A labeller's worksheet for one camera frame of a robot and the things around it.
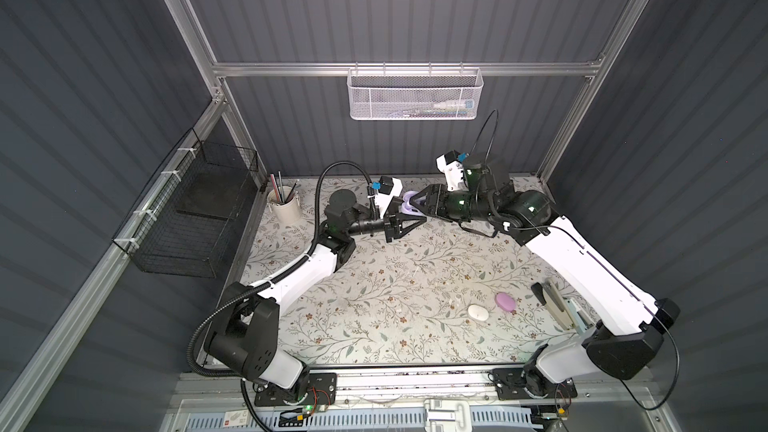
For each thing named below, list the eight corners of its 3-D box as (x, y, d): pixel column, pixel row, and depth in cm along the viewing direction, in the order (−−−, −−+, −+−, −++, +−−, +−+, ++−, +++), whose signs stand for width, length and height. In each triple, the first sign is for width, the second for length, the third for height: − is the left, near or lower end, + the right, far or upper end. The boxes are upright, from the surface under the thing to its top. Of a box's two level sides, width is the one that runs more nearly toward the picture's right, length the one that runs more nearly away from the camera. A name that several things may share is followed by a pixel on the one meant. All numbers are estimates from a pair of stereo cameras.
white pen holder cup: (274, 227, 108) (263, 207, 99) (280, 206, 114) (270, 186, 105) (299, 227, 108) (291, 207, 99) (304, 206, 114) (296, 186, 105)
